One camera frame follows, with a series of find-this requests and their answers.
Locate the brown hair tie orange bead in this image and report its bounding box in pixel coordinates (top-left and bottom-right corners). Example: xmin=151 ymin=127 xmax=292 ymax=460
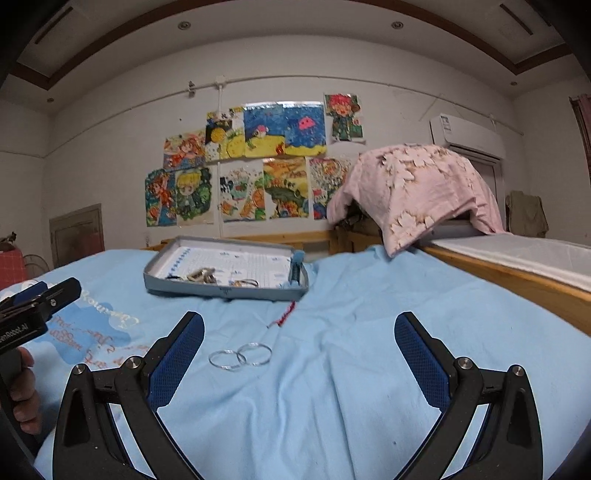
xmin=228 ymin=279 xmax=259 ymax=288

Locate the light blue wrist watch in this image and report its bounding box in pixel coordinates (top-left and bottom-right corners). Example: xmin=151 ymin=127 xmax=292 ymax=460
xmin=287 ymin=250 xmax=305 ymax=288

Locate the person's left hand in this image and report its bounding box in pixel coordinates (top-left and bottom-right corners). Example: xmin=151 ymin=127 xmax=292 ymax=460
xmin=10 ymin=347 xmax=42 ymax=435

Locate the red checkered box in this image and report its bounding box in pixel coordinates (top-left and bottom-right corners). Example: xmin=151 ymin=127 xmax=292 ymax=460
xmin=0 ymin=248 xmax=27 ymax=290

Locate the grey cardboard tray box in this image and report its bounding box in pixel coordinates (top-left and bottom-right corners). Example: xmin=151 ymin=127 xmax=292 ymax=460
xmin=143 ymin=236 xmax=308 ymax=302

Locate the light blue bed sheet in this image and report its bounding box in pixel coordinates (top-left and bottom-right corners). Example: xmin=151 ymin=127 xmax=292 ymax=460
xmin=28 ymin=247 xmax=590 ymax=479

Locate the anime girl orange drawing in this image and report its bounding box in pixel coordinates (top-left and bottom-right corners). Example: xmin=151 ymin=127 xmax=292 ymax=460
xmin=144 ymin=169 xmax=176 ymax=227

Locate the white mattress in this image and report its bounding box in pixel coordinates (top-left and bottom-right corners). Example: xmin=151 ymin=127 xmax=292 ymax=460
xmin=428 ymin=233 xmax=591 ymax=292

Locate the blond boy drawing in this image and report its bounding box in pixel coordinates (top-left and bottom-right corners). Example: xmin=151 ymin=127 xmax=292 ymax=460
xmin=174 ymin=167 xmax=213 ymax=226

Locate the olive hanging jacket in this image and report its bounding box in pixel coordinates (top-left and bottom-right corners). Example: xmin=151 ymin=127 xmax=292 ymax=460
xmin=506 ymin=190 xmax=549 ymax=238

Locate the pink floral blanket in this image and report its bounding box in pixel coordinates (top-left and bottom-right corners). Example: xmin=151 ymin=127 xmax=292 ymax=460
xmin=327 ymin=144 xmax=505 ymax=257

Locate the fish and cup drawing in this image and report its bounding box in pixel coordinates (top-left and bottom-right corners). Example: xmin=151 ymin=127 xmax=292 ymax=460
xmin=218 ymin=160 xmax=266 ymax=223

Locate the orange mermaid drawing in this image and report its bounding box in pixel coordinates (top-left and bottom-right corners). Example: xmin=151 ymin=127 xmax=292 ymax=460
xmin=163 ymin=129 xmax=205 ymax=171

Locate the landscape hills drawing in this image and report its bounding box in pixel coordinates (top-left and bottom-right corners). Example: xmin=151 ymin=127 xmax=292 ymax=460
xmin=263 ymin=157 xmax=310 ymax=219

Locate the colourful town drawing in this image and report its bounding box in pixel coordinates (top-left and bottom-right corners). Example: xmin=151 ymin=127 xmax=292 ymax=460
xmin=308 ymin=158 xmax=353 ymax=220

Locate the moon yellow drawing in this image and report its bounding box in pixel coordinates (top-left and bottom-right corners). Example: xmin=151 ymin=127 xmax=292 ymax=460
xmin=204 ymin=106 xmax=245 ymax=163

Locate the white air conditioner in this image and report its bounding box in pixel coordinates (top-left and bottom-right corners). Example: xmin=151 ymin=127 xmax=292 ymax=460
xmin=430 ymin=114 xmax=506 ymax=161

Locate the blue sea jellyfish drawing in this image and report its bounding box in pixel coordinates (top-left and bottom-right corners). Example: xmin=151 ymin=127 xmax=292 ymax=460
xmin=243 ymin=101 xmax=327 ymax=158

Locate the red haired girl drawing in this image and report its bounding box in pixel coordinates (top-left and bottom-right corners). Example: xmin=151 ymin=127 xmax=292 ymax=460
xmin=325 ymin=93 xmax=365 ymax=143

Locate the small wall hatch door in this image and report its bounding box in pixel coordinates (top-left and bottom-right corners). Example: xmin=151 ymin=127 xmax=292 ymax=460
xmin=49 ymin=204 xmax=105 ymax=268

